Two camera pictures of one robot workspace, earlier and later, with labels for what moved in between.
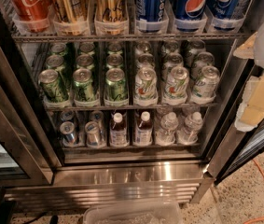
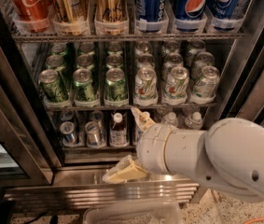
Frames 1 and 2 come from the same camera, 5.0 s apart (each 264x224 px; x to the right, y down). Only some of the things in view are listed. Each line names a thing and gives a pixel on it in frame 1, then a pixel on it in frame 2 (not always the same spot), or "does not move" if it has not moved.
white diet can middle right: [203, 59] does not move
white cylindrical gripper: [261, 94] -> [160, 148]
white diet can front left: [145, 89] does not move
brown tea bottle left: [118, 133] does not move
